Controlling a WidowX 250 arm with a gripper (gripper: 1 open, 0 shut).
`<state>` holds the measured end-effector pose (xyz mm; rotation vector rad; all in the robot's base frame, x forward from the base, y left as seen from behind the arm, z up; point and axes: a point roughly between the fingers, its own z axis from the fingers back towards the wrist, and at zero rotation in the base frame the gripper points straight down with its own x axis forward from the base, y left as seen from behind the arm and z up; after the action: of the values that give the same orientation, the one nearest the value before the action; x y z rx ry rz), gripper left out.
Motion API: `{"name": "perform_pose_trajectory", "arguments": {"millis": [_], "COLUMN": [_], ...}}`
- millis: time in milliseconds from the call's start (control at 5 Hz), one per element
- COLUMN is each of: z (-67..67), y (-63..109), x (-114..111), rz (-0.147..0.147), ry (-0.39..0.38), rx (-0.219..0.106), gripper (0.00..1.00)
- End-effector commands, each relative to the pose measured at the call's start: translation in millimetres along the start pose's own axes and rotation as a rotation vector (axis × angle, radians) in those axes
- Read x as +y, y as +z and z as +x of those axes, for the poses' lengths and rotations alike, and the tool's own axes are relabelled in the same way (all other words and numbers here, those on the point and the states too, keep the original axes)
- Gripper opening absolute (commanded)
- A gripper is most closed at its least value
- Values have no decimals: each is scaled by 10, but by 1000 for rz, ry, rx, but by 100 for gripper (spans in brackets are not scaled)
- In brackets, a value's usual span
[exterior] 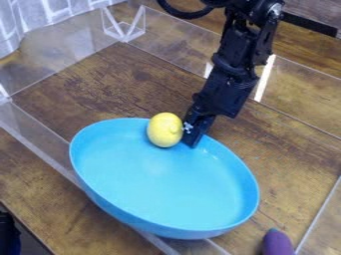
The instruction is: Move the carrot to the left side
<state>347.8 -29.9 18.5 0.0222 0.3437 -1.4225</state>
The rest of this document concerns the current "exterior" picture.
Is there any purple toy eggplant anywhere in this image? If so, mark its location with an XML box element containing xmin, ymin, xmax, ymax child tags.
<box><xmin>261</xmin><ymin>228</ymin><xmax>296</xmax><ymax>255</ymax></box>

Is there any clear acrylic enclosure wall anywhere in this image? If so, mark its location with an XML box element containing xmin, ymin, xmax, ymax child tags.
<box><xmin>0</xmin><ymin>0</ymin><xmax>341</xmax><ymax>255</ymax></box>

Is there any yellow toy lemon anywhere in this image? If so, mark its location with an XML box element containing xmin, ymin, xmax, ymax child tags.
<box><xmin>148</xmin><ymin>113</ymin><xmax>182</xmax><ymax>147</ymax></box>

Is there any black cable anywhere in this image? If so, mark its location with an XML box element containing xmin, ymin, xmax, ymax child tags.
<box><xmin>157</xmin><ymin>0</ymin><xmax>219</xmax><ymax>20</ymax></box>

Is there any blue round plate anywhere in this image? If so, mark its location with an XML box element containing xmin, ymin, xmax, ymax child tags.
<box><xmin>70</xmin><ymin>119</ymin><xmax>260</xmax><ymax>240</ymax></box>

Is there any white patterned curtain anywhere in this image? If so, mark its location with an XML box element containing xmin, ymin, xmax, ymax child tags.
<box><xmin>0</xmin><ymin>0</ymin><xmax>126</xmax><ymax>59</ymax></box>

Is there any black bar in background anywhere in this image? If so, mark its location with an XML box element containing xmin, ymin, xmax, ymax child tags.
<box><xmin>283</xmin><ymin>12</ymin><xmax>339</xmax><ymax>38</ymax></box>

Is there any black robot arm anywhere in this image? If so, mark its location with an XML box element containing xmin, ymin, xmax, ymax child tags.
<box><xmin>181</xmin><ymin>0</ymin><xmax>285</xmax><ymax>147</ymax></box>

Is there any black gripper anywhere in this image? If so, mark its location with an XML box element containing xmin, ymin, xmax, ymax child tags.
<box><xmin>181</xmin><ymin>54</ymin><xmax>259</xmax><ymax>147</ymax></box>

